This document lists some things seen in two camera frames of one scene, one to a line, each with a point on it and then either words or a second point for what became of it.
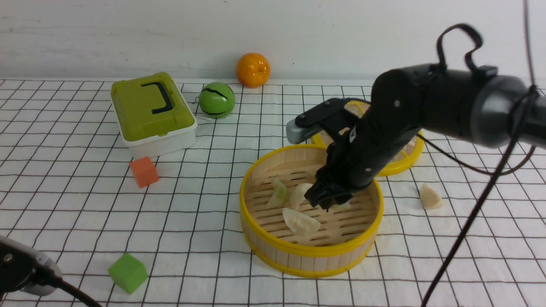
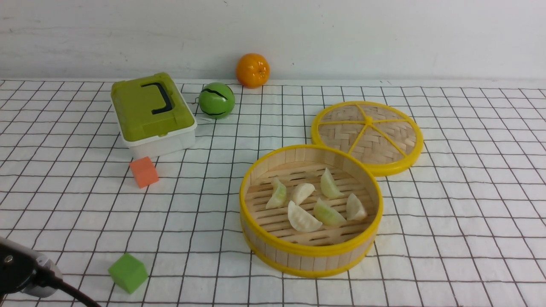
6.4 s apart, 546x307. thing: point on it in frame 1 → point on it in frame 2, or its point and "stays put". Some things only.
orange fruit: (253, 70) stays put
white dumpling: (429, 199) → (354, 210)
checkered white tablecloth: (122, 231) stays put
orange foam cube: (145, 172) stays put
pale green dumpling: (280, 195) stays put
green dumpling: (346, 205) → (326, 215)
